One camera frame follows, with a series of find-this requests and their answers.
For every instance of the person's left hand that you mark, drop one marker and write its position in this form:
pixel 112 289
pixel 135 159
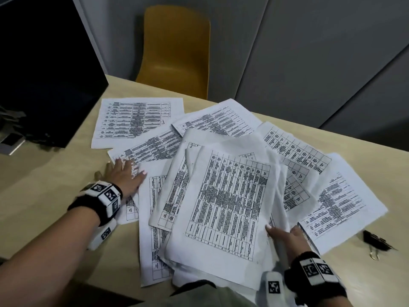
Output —
pixel 123 179

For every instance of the person's right hand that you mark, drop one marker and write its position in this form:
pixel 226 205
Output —
pixel 294 244

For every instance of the stack of printed paper sheets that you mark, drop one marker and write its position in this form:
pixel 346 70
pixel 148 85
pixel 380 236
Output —
pixel 134 121

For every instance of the white paper sheet with table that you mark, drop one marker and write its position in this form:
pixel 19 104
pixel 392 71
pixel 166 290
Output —
pixel 223 204

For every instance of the black binder clip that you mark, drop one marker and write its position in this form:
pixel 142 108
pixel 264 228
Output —
pixel 375 238

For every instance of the person's left forearm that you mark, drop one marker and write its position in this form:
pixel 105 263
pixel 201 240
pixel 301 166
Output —
pixel 48 252

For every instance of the person's grey clothing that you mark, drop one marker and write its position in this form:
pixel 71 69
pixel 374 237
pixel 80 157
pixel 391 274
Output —
pixel 207 298

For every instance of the black right wristband with markers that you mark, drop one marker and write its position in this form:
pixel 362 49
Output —
pixel 316 274

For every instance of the silver flat device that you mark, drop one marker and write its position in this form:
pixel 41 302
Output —
pixel 11 143

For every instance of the black computer tower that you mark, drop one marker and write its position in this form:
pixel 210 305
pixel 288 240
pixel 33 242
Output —
pixel 48 76

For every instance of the yellow plastic chair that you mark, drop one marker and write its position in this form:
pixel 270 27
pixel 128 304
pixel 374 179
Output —
pixel 172 51

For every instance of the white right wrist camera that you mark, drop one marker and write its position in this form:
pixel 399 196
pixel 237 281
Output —
pixel 274 287

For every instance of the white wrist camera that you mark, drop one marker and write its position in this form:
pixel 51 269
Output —
pixel 274 287
pixel 102 234

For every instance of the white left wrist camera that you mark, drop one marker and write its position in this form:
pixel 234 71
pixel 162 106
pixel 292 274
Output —
pixel 102 234

